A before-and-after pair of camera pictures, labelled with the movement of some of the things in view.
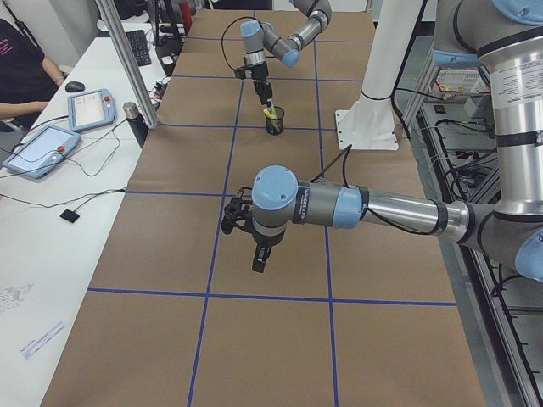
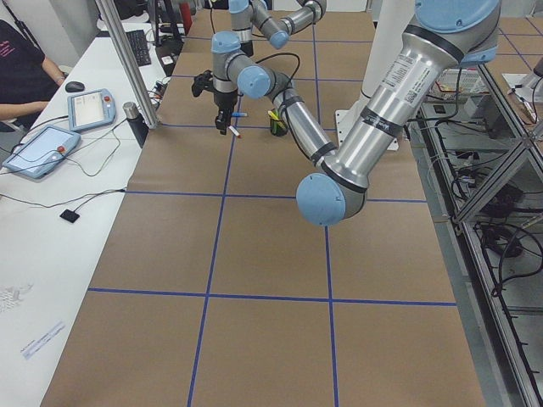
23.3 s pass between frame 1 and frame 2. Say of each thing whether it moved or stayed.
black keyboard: stayed
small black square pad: stayed
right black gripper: moved
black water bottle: stayed
